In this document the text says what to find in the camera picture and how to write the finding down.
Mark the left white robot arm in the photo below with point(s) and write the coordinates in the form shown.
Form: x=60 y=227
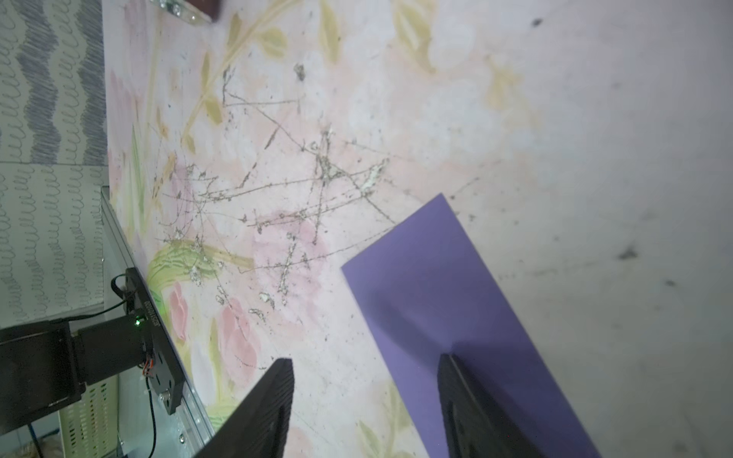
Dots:
x=47 y=365

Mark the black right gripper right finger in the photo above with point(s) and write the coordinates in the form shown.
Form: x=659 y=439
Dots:
x=476 y=425

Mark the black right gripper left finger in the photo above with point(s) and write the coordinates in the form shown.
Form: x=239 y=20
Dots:
x=259 y=426

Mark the maroon spray nozzle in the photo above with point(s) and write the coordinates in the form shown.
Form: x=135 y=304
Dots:
x=191 y=11

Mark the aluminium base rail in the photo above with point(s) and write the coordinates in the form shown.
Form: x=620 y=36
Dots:
x=137 y=376

